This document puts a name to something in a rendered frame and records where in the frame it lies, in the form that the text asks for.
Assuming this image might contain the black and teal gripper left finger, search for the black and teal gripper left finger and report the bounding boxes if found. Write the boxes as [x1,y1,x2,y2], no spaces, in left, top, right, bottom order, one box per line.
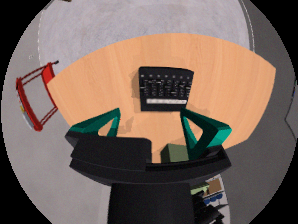
[69,108,121,136]

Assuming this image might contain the black control desk with knobs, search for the black control desk with knobs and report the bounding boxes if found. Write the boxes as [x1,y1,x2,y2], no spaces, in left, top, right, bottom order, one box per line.
[138,66,194,112]

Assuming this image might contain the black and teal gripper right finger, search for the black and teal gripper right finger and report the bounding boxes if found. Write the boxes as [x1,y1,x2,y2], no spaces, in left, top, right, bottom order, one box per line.
[180,107,232,160]

